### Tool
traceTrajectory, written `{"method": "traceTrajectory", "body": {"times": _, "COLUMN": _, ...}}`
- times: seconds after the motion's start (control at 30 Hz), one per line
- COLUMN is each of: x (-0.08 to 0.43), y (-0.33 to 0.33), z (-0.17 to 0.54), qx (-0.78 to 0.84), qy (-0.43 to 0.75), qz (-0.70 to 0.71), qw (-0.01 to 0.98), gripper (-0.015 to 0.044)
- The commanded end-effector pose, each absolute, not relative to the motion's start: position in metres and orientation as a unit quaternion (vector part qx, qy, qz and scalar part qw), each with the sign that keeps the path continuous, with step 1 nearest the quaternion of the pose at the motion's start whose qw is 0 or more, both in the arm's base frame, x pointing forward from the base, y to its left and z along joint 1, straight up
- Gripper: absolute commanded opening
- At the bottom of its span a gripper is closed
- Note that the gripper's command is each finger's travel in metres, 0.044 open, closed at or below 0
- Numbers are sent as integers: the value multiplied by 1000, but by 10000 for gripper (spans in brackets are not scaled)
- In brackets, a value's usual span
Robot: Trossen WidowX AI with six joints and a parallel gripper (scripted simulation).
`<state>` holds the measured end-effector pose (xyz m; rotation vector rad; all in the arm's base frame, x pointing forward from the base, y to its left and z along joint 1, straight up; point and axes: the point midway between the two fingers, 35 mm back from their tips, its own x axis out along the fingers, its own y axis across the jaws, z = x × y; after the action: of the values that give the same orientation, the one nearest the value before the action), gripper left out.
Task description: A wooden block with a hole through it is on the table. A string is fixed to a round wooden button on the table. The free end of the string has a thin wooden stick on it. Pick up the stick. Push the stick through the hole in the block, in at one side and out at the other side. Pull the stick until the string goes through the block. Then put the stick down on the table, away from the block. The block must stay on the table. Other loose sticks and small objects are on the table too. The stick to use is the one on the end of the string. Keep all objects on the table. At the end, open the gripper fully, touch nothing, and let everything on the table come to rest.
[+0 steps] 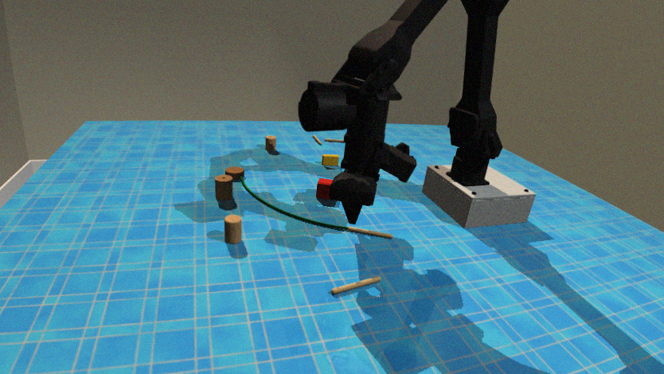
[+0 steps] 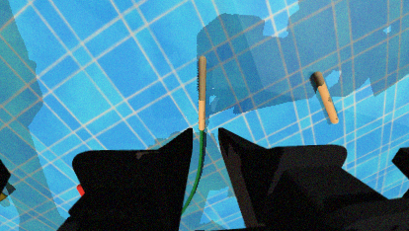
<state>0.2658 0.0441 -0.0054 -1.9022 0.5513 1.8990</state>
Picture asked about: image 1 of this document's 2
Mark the red wooden block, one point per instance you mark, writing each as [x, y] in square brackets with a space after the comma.
[323, 188]

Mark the green string with thin wooden stick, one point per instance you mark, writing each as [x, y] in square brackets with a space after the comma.
[363, 231]

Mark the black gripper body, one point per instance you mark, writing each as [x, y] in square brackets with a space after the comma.
[356, 186]

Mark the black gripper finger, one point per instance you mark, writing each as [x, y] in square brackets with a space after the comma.
[373, 175]
[352, 211]

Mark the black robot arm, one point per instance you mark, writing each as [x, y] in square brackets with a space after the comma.
[380, 57]

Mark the yellow-brown block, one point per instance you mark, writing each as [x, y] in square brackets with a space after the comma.
[330, 160]

